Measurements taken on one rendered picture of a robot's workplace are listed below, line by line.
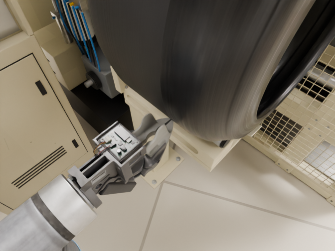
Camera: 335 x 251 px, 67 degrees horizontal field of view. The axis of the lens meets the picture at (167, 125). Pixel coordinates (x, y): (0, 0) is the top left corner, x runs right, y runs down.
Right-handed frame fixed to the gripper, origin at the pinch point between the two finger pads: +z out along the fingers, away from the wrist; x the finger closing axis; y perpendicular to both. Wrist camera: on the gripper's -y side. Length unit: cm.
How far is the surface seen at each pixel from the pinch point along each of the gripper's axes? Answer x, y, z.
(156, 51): -1.0, 21.1, -3.1
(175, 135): 5.2, -19.9, 8.7
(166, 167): 26, -101, 26
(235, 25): -9.1, 27.1, 0.0
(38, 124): 64, -49, -15
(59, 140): 64, -67, -12
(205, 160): -6.3, -18.9, 8.2
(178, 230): -4, -102, 4
